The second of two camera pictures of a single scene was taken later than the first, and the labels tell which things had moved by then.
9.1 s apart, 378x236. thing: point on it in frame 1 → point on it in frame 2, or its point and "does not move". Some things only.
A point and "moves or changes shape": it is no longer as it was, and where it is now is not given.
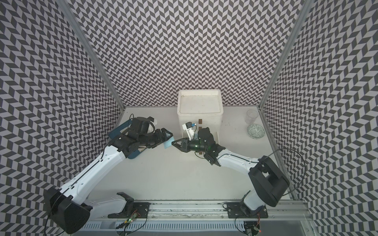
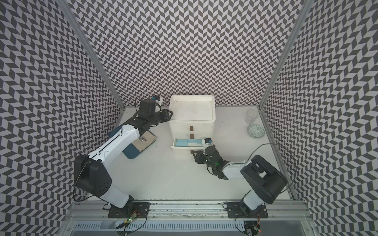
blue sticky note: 168,143 moves or changes shape
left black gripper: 161,139 → 166,114
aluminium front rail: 206,209 does not move
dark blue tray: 116,130 does not move
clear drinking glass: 251,116 does not move
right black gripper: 184,147 → 199,159
